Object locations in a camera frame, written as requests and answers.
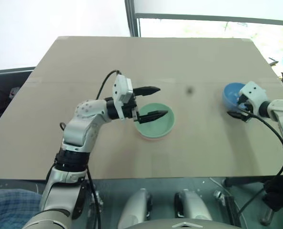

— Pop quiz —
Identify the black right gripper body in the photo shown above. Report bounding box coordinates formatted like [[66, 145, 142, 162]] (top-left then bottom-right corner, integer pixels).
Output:
[[237, 94, 255, 115]]

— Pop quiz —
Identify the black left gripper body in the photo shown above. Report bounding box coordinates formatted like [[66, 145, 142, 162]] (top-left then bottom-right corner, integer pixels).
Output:
[[122, 92, 141, 123]]

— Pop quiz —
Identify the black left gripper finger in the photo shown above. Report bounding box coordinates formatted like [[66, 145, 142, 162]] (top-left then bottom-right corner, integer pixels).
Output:
[[134, 85, 161, 97], [138, 110, 169, 124]]

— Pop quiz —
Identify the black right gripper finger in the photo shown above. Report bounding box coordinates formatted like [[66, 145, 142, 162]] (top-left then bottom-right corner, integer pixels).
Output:
[[227, 111, 250, 123]]

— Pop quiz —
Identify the green bowl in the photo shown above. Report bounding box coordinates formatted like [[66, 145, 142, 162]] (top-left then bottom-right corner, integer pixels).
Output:
[[133, 102, 175, 139]]

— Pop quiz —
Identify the blue bowl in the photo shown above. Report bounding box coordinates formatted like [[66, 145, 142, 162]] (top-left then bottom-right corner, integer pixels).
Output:
[[222, 82, 248, 112]]

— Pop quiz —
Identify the black bundled object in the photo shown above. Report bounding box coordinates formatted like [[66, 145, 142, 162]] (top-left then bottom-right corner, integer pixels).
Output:
[[262, 177, 283, 212]]

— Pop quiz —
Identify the silver rounded robot leg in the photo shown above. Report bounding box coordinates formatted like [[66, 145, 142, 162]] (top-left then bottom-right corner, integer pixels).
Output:
[[174, 189, 212, 221], [117, 188, 153, 229]]

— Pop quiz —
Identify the grey robot torso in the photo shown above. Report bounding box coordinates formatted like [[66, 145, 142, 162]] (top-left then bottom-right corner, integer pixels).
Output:
[[131, 218, 235, 229]]

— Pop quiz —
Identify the black bag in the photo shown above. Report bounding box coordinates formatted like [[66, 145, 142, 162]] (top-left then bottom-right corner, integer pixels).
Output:
[[0, 67, 36, 135]]

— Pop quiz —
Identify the blue plaid cloth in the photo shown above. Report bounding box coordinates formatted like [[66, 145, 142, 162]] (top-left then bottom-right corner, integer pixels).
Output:
[[0, 188, 42, 229]]

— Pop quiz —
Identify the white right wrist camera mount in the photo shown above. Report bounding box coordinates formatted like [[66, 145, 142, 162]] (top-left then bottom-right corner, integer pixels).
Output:
[[239, 81, 268, 115]]

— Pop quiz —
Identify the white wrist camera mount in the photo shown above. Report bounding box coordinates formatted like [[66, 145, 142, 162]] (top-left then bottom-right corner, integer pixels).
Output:
[[239, 81, 268, 115], [111, 74, 134, 123]]

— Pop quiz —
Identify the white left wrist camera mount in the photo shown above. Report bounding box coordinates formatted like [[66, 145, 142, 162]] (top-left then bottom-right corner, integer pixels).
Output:
[[111, 74, 134, 123]]

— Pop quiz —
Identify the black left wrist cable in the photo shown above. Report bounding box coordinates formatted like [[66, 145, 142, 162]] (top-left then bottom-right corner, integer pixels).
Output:
[[95, 69, 122, 100]]

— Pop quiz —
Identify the dark window frame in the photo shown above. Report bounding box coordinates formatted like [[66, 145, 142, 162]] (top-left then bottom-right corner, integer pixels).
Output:
[[124, 0, 283, 38]]

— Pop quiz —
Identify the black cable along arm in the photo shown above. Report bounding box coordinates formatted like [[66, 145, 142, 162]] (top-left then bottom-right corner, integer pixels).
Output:
[[85, 164, 103, 229]]

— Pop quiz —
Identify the metal table bracket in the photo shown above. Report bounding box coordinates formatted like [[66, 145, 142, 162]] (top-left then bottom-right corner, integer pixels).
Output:
[[213, 190, 240, 228]]

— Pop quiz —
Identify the metal post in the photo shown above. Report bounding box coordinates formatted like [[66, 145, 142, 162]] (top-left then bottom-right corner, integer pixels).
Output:
[[260, 207, 274, 226]]

